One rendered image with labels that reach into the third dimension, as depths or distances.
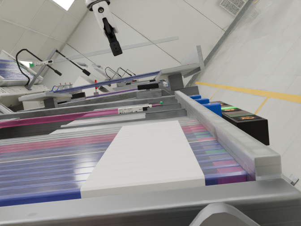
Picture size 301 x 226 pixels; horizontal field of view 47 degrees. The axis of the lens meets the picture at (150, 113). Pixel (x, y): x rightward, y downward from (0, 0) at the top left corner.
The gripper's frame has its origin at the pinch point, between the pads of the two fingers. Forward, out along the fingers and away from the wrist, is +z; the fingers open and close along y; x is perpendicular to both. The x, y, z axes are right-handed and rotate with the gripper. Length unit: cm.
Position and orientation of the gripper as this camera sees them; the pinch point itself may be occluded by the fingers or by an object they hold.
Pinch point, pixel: (116, 48)
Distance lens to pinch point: 118.0
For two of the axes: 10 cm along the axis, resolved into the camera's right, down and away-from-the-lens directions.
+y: -0.3, -0.4, 10.0
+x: -9.3, 3.6, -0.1
